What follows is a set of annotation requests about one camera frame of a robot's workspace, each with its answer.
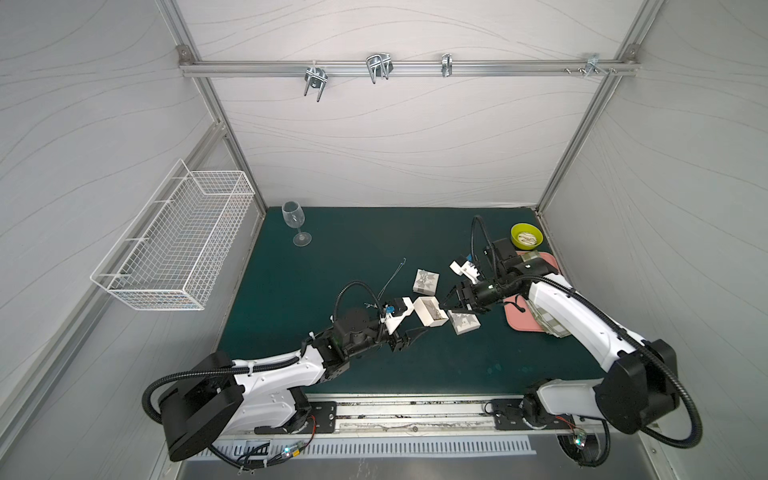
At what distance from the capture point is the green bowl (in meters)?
1.09

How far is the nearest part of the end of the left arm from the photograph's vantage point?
0.59 m

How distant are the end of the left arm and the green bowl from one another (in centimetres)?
64
